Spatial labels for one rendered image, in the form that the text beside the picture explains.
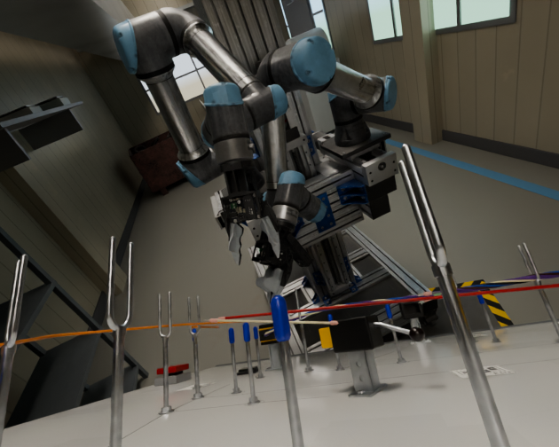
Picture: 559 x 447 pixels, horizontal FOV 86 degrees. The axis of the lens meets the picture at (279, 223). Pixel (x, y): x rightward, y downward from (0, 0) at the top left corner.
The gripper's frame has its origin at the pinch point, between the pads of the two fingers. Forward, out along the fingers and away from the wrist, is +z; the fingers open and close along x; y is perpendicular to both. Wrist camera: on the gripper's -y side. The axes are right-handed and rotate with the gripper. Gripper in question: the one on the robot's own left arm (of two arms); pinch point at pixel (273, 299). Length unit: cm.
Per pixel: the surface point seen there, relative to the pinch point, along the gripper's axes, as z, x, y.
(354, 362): 6.5, 44.0, 19.0
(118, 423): 11, 47, 41
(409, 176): -4, 58, 34
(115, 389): 9, 46, 41
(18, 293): 6, 41, 48
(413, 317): -2.2, 24.7, -23.1
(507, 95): -212, -16, -206
